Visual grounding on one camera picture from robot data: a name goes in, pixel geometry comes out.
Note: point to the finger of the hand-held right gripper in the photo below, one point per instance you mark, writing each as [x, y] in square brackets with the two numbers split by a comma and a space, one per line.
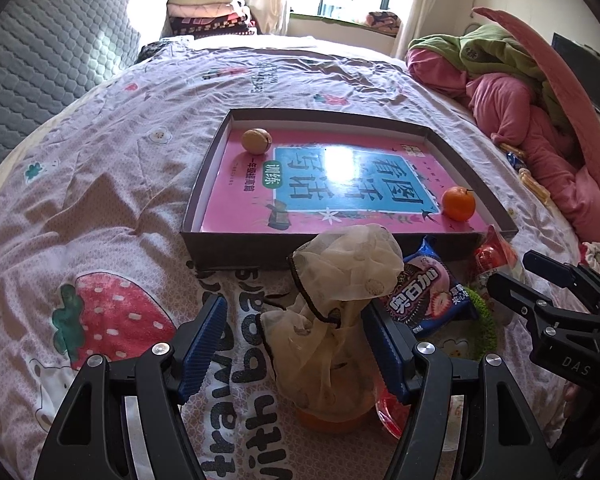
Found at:
[510, 292]
[555, 267]

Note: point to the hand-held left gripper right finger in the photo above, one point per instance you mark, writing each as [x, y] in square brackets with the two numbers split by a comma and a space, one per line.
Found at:
[387, 357]

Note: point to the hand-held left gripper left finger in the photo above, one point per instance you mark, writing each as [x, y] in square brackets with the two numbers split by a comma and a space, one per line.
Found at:
[202, 347]

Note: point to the red white snack packet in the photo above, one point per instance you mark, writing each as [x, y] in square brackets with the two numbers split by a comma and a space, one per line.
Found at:
[490, 257]

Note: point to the beige mesh hair cap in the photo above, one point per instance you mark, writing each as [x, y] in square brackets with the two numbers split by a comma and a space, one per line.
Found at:
[330, 280]

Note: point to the brown cardboard tray pink bottom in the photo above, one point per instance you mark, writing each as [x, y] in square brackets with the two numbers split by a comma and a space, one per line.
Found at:
[240, 200]

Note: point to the white scrunchie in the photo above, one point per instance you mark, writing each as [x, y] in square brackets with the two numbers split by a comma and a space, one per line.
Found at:
[595, 256]

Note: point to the clear red plastic packet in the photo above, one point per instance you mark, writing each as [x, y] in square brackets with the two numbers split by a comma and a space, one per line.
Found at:
[392, 412]

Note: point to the blue cookie snack packet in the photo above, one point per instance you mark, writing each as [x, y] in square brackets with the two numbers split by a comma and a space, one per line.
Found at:
[425, 295]

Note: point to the clear pack of biscuits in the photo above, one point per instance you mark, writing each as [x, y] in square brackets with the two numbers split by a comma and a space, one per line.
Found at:
[533, 185]

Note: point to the orange tangerine with stem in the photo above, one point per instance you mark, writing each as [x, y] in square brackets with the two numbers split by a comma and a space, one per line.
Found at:
[457, 203]

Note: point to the small blue snack packet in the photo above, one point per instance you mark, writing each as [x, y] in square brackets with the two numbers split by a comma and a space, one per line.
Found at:
[516, 161]

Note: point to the small biscuit packet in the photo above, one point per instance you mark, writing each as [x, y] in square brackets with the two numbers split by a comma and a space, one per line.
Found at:
[509, 148]

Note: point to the pink quilt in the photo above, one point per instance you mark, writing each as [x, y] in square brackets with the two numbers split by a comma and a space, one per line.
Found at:
[505, 100]

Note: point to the pink cushion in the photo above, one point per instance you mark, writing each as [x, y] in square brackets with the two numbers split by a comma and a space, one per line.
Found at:
[565, 90]

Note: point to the black television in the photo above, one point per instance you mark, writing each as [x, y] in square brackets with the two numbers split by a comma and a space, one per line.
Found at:
[582, 72]

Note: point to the tan walnut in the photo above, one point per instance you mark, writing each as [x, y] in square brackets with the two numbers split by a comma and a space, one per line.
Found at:
[255, 140]

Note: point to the green blanket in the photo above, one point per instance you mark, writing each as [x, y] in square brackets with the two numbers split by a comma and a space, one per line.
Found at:
[495, 45]

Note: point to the patterned blanket on windowsill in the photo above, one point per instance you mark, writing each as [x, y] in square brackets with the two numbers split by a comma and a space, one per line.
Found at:
[382, 22]

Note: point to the dark grey cloth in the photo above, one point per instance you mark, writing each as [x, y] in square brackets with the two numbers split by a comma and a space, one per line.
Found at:
[152, 51]

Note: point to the dark patterned folded blanket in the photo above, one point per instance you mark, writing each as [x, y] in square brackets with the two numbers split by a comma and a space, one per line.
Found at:
[210, 25]

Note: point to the grey quilted headboard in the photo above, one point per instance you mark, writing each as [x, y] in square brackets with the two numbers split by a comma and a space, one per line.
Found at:
[40, 60]

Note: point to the pink folded blanket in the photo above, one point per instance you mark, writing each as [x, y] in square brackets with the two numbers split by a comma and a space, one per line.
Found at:
[205, 10]

